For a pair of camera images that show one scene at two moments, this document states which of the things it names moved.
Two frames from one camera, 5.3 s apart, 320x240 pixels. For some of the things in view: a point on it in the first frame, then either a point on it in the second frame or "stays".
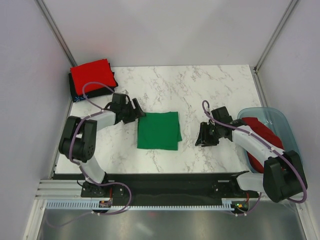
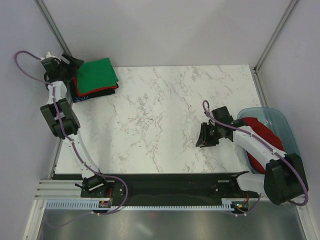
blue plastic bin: (276, 120) stays
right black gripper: (203, 139) stays
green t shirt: (159, 130) -> (96, 74)
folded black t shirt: (91, 94) stays
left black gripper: (135, 113) -> (74, 64)
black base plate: (161, 187) stays
